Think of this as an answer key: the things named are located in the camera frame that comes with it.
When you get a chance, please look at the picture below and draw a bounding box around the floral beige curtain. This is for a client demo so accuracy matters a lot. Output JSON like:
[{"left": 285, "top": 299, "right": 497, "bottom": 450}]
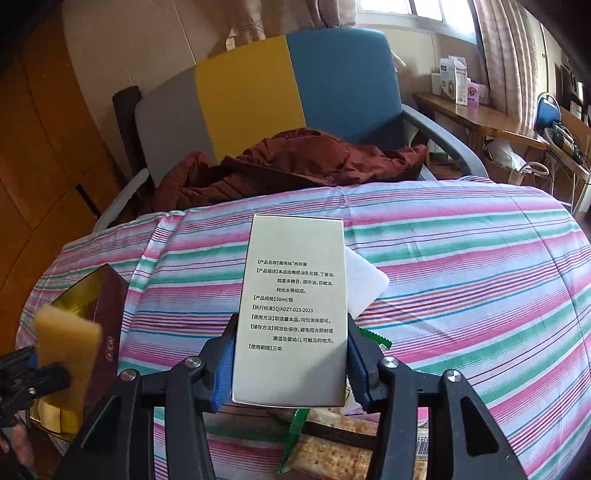
[
  {"left": 226, "top": 0, "right": 365, "bottom": 41},
  {"left": 475, "top": 0, "right": 542, "bottom": 126}
]

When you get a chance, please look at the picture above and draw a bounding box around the wooden desk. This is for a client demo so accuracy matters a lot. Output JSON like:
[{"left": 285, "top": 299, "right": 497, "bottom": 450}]
[{"left": 412, "top": 92, "right": 551, "bottom": 155}]

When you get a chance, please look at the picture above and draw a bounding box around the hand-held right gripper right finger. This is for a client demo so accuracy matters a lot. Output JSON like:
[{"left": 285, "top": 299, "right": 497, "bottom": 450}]
[{"left": 346, "top": 314, "right": 529, "bottom": 480}]

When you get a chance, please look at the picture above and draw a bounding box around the window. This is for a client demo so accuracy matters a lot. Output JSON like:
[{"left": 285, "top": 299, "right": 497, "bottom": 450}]
[{"left": 360, "top": 0, "right": 478, "bottom": 45}]

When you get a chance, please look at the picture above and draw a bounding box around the beige printed carton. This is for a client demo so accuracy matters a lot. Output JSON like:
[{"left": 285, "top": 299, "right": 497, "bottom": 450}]
[{"left": 231, "top": 213, "right": 347, "bottom": 408}]

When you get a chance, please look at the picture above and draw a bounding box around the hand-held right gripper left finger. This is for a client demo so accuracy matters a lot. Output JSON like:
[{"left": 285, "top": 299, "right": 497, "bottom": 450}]
[{"left": 53, "top": 316, "right": 238, "bottom": 480}]

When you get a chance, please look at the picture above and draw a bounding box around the white plastic bag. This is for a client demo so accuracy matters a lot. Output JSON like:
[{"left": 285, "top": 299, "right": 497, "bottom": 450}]
[{"left": 486, "top": 138, "right": 530, "bottom": 179}]

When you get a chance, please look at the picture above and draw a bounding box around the tall white carton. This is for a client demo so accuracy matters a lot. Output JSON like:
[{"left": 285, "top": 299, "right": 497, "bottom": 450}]
[{"left": 455, "top": 67, "right": 472, "bottom": 106}]

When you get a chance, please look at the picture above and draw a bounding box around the red-brown jacket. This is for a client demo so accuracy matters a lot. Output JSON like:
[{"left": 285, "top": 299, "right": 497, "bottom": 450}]
[{"left": 150, "top": 129, "right": 428, "bottom": 215}]

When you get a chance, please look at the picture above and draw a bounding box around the light wooden side table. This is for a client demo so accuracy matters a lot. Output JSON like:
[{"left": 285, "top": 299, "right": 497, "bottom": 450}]
[{"left": 522, "top": 124, "right": 591, "bottom": 219}]

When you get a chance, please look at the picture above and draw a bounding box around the white foam block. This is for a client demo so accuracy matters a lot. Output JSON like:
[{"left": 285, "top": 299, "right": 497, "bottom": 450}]
[{"left": 342, "top": 247, "right": 389, "bottom": 319}]

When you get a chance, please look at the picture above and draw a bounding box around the green-ended cracker packet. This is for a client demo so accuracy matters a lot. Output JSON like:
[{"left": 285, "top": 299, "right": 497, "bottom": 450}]
[{"left": 277, "top": 408, "right": 428, "bottom": 480}]

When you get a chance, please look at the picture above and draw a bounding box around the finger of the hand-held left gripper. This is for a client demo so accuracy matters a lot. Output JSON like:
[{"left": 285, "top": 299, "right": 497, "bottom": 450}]
[
  {"left": 0, "top": 364, "right": 71, "bottom": 403},
  {"left": 0, "top": 348, "right": 40, "bottom": 372}
]

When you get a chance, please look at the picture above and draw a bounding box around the person's left hand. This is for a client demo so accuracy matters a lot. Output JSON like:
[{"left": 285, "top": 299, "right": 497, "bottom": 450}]
[{"left": 0, "top": 427, "right": 33, "bottom": 468}]

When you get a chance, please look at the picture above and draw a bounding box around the blue rounded object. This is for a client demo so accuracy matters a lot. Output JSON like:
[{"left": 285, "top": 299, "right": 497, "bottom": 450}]
[{"left": 534, "top": 92, "right": 562, "bottom": 131}]

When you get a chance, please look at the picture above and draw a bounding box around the dark brown chair back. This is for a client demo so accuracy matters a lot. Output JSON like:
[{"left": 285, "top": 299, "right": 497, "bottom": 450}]
[{"left": 113, "top": 85, "right": 145, "bottom": 183}]

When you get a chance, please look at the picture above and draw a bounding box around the striped bed sheet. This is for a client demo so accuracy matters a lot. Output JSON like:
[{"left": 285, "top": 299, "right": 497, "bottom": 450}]
[{"left": 14, "top": 178, "right": 591, "bottom": 480}]

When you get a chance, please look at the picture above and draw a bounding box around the grey yellow blue armchair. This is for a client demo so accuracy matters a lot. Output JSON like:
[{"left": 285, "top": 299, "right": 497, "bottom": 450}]
[{"left": 95, "top": 28, "right": 489, "bottom": 232}]

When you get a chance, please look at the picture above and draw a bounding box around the cardboard box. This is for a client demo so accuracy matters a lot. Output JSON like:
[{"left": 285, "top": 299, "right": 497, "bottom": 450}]
[{"left": 28, "top": 263, "right": 130, "bottom": 439}]

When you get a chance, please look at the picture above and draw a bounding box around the yellow sponge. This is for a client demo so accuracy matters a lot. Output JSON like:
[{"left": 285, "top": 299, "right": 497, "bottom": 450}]
[{"left": 34, "top": 304, "right": 103, "bottom": 403}]

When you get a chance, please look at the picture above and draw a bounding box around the white product box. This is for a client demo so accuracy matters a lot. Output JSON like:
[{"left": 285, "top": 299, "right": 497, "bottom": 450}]
[{"left": 438, "top": 56, "right": 467, "bottom": 100}]

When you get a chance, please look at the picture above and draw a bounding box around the power strip with plugs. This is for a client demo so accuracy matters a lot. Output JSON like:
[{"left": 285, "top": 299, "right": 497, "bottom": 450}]
[{"left": 551, "top": 121, "right": 588, "bottom": 163}]

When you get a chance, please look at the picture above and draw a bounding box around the purple and white box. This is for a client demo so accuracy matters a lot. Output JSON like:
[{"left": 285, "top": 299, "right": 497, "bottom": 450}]
[{"left": 466, "top": 80, "right": 490, "bottom": 105}]

